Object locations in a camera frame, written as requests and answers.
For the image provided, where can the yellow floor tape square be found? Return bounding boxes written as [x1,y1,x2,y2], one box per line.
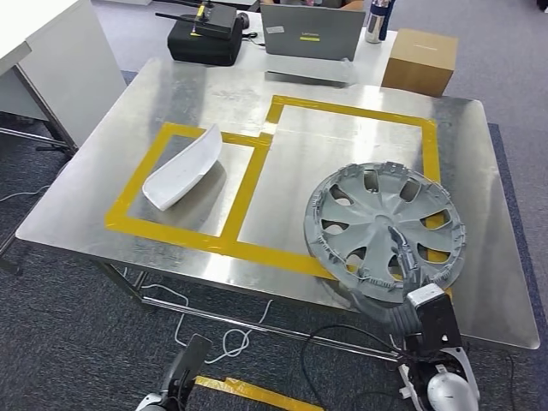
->
[195,374,324,411]

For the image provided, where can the white curved car part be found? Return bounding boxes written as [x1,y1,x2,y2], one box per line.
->
[141,123,223,212]

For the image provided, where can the steel workbench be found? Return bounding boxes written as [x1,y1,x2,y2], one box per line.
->
[15,57,541,364]

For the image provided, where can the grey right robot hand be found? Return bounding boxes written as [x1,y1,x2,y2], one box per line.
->
[387,225,423,296]

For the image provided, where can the silver plastic wheel hubcap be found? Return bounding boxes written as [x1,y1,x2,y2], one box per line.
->
[303,161,466,312]

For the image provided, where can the brown cardboard box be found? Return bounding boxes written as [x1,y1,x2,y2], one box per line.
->
[380,28,459,98]

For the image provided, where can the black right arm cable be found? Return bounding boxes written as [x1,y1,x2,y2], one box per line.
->
[299,324,411,411]

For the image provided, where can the white power strip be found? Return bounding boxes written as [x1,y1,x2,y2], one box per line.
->
[398,362,414,401]

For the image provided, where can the steel drink bottle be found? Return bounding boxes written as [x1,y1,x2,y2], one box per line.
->
[365,0,397,45]

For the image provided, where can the white office desk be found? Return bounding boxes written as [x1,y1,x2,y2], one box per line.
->
[88,0,402,87]
[0,0,128,153]

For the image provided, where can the grey laptop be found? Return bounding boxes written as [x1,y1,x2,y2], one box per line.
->
[260,4,367,63]

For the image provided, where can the black carry case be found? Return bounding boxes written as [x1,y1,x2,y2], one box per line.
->
[167,20,244,68]

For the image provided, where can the white floor cable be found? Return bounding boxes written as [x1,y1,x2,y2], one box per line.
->
[141,282,273,366]

